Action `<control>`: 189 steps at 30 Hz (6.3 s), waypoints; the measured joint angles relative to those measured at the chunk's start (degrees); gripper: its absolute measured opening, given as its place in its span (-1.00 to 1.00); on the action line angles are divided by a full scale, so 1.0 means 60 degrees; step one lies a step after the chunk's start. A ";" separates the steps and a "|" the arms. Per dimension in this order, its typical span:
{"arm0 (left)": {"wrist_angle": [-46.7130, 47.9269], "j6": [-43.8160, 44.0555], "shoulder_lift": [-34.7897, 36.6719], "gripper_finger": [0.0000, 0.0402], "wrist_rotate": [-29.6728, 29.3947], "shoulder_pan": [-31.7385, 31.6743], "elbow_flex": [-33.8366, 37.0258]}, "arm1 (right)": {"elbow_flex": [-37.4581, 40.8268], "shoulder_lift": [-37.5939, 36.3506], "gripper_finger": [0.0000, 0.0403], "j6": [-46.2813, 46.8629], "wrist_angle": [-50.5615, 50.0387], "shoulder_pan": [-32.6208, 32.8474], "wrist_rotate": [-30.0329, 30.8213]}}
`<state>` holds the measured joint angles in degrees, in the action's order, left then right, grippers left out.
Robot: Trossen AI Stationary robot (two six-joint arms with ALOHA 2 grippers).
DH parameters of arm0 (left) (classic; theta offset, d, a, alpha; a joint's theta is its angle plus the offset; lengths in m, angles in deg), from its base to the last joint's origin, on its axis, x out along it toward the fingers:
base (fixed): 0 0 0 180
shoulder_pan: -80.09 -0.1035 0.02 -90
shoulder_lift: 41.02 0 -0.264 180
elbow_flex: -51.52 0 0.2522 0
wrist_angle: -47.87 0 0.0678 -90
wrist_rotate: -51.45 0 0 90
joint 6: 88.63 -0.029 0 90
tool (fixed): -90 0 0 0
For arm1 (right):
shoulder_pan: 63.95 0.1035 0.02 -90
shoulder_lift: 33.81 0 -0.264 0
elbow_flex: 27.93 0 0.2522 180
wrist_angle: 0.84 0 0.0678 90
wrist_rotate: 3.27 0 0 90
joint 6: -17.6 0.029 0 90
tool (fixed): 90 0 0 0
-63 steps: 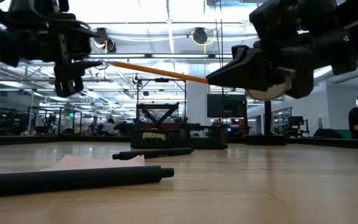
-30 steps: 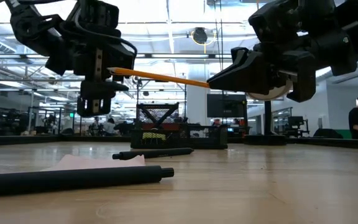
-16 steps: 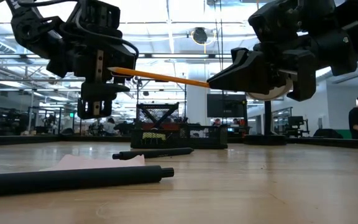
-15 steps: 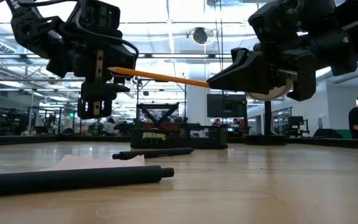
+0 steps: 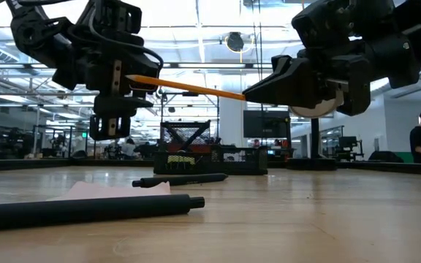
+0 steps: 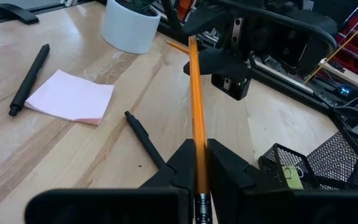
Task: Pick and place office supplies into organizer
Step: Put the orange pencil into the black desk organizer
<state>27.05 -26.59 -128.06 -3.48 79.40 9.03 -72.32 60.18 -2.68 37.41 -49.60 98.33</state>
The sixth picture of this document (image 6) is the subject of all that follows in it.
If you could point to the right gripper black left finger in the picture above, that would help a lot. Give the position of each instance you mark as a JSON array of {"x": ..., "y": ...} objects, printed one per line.
[{"x": 179, "y": 174}]

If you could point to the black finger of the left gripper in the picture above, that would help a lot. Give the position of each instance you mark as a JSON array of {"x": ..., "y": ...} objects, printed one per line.
[
  {"x": 219, "y": 63},
  {"x": 213, "y": 15}
]

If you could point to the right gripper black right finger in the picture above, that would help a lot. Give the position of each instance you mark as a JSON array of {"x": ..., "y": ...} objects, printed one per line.
[{"x": 228, "y": 177}]

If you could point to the black pen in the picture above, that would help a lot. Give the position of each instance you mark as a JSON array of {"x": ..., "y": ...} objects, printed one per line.
[
  {"x": 30, "y": 79},
  {"x": 143, "y": 138}
]

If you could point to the yellow-green eraser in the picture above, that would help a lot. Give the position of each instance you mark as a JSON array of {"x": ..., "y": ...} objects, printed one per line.
[{"x": 294, "y": 183}]

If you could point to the pink sticky note pad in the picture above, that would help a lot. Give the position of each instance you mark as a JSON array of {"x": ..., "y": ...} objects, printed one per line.
[{"x": 70, "y": 96}]

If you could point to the black mesh desk organizer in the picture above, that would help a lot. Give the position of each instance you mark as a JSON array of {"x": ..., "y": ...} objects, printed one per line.
[{"x": 331, "y": 158}]

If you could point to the red parts bin rack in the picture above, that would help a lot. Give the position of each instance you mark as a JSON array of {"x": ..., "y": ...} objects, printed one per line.
[{"x": 353, "y": 62}]

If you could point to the green plant in white pot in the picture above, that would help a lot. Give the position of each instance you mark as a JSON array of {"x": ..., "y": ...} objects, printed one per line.
[{"x": 129, "y": 31}]

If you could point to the black table edge bracket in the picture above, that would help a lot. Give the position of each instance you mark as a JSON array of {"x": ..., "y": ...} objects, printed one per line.
[{"x": 14, "y": 13}]

